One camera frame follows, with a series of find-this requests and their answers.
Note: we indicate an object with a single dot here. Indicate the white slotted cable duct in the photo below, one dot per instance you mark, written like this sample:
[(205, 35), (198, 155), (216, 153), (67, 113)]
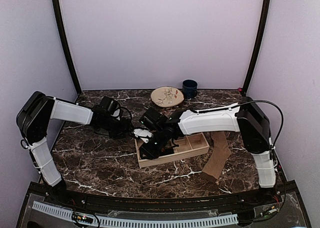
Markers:
[(84, 219)]

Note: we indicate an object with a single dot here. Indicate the black corner post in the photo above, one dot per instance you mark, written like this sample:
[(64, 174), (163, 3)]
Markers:
[(65, 46), (256, 47)]

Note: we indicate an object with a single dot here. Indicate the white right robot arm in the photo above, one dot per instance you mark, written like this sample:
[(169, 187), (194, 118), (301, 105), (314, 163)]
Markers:
[(246, 117)]

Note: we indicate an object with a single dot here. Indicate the left black corner post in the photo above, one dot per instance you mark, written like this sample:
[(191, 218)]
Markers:
[(65, 46)]

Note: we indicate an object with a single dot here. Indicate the dark blue mug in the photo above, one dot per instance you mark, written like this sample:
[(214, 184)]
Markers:
[(189, 89)]

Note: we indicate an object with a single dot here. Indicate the patterned ceramic plate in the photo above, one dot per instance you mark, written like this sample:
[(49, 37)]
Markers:
[(167, 96)]

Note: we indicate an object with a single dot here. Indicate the wooden compartment tray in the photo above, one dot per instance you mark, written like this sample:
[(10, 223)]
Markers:
[(189, 146)]

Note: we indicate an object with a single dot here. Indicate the right black corner post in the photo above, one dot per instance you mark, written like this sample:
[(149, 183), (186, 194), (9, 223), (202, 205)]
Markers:
[(256, 47)]

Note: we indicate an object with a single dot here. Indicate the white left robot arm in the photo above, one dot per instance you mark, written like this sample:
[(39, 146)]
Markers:
[(35, 117)]

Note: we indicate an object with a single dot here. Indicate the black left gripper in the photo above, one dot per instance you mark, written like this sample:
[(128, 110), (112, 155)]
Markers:
[(123, 130)]

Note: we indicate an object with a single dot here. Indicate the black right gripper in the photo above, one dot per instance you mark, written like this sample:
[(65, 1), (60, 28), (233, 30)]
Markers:
[(151, 154)]

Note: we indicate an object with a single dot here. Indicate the tan plain sock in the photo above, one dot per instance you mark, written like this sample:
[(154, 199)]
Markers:
[(221, 152)]

